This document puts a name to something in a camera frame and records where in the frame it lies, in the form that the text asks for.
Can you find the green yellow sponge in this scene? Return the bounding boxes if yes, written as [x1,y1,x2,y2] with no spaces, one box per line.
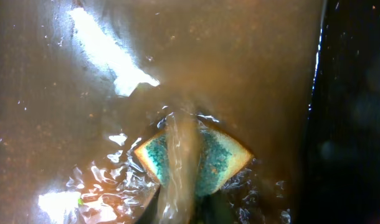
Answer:
[135,126,253,197]

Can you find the black water basin tray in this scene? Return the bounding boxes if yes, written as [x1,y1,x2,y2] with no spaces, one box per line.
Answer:
[0,0,380,224]

